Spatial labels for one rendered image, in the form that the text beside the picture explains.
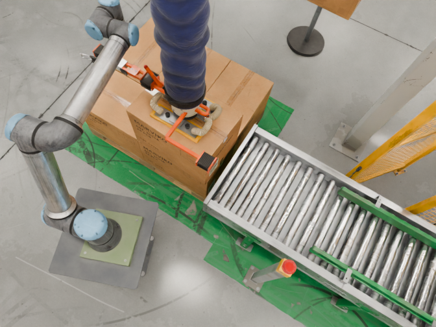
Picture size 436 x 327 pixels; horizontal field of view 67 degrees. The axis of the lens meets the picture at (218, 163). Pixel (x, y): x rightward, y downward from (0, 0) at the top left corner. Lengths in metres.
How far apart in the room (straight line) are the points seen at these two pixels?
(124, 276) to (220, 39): 2.57
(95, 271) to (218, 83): 1.60
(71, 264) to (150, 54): 1.68
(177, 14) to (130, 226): 1.21
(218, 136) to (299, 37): 2.10
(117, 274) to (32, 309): 1.08
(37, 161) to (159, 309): 1.59
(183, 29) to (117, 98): 1.39
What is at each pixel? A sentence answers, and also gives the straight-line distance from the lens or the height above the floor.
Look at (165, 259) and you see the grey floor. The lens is 2.72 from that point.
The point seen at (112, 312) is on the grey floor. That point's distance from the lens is 2.77.
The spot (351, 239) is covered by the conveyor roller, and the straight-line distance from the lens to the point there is 2.40.
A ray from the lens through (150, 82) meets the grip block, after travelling 2.00.
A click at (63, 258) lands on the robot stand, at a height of 0.75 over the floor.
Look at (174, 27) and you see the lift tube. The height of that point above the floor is 1.74.
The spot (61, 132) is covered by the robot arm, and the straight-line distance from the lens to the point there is 1.36.
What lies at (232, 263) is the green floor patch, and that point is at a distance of 2.72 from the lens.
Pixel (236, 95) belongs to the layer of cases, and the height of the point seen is 0.54.
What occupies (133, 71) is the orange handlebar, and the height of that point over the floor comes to 1.09.
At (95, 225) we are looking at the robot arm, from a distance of 1.77.
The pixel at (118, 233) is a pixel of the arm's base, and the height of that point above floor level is 0.82.
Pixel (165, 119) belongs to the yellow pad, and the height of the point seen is 0.97.
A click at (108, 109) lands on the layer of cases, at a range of 2.60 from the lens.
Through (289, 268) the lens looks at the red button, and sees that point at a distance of 1.72.
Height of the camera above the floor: 2.70
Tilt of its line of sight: 68 degrees down
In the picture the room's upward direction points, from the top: 9 degrees clockwise
